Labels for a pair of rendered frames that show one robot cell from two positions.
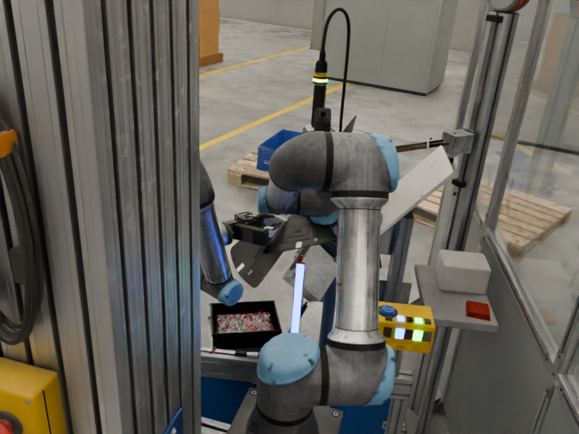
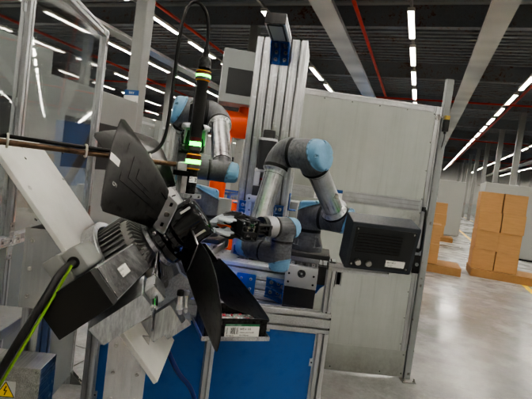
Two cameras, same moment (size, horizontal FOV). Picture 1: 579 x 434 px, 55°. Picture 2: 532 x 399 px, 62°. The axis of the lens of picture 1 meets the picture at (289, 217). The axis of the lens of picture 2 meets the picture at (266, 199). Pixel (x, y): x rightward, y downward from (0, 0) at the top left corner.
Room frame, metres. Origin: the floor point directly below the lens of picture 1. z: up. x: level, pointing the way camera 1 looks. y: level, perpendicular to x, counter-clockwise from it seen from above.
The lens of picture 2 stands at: (2.95, 0.00, 1.35)
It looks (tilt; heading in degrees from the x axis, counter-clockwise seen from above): 3 degrees down; 173
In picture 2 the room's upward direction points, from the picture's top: 7 degrees clockwise
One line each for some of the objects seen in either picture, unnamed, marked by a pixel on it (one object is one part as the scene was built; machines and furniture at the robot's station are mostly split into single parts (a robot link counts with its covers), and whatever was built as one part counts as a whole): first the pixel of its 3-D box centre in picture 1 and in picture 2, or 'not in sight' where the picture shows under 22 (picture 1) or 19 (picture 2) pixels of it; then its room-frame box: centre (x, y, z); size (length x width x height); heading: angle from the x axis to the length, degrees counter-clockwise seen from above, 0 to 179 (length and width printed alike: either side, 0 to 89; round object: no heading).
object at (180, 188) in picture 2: not in sight; (188, 180); (1.66, -0.07, 1.31); 0.09 x 0.07 x 0.10; 121
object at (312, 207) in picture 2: not in sight; (311, 214); (0.98, 0.47, 1.20); 0.13 x 0.12 x 0.14; 50
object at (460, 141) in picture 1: (457, 141); not in sight; (1.98, -0.60, 1.35); 0.10 x 0.07 x 0.09; 121
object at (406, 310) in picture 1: (401, 328); not in sight; (1.27, -0.33, 1.02); 0.16 x 0.10 x 0.11; 86
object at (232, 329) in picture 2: (244, 325); (230, 320); (1.47, 0.12, 0.85); 0.22 x 0.17 x 0.07; 102
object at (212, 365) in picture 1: (258, 368); (212, 309); (1.30, 0.06, 0.82); 0.90 x 0.04 x 0.08; 86
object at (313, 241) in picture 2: not in sight; (306, 238); (0.97, 0.46, 1.09); 0.15 x 0.15 x 0.10
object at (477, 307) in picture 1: (478, 310); not in sight; (1.61, -0.67, 0.87); 0.08 x 0.08 x 0.02; 76
